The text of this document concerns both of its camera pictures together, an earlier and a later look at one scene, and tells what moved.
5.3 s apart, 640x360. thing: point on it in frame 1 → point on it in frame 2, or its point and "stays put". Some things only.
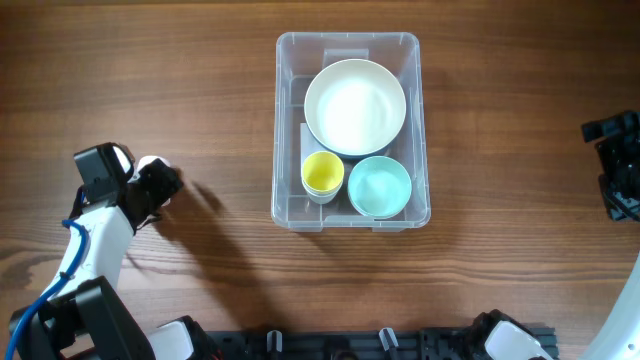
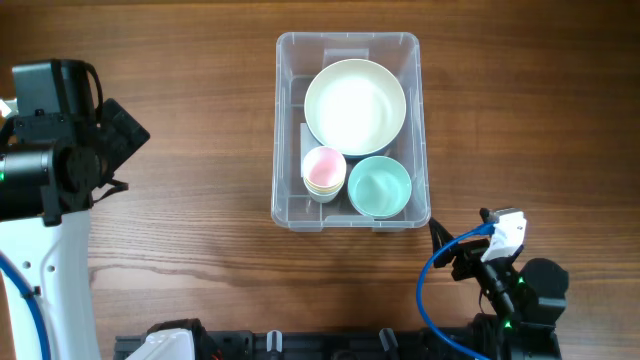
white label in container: (308, 142) stays put
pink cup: (145, 162) → (324, 166)
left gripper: (165, 180) → (122, 130)
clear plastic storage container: (349, 147) stays put
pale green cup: (321, 197) stays put
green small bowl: (380, 187) stays put
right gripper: (622, 204) → (471, 253)
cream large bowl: (355, 107) stays put
